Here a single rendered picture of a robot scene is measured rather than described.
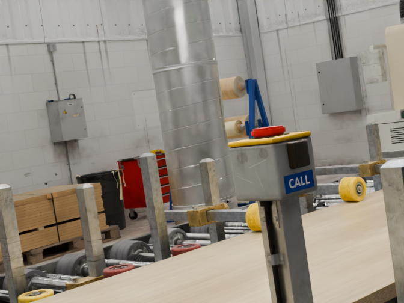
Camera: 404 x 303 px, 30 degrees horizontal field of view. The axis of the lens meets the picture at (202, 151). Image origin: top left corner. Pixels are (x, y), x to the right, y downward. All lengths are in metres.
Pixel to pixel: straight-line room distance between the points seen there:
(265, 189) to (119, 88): 9.53
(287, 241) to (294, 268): 0.03
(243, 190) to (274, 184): 0.05
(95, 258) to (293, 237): 1.20
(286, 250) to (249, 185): 0.09
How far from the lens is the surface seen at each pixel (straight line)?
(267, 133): 0.85
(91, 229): 2.01
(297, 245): 0.88
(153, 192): 2.14
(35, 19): 9.66
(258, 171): 0.84
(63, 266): 2.51
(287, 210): 0.86
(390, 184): 1.07
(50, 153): 9.50
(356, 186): 2.46
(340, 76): 11.49
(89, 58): 10.07
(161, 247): 2.16
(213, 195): 2.30
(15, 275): 1.90
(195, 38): 5.31
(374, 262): 1.60
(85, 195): 2.00
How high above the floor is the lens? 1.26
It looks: 3 degrees down
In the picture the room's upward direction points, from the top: 8 degrees counter-clockwise
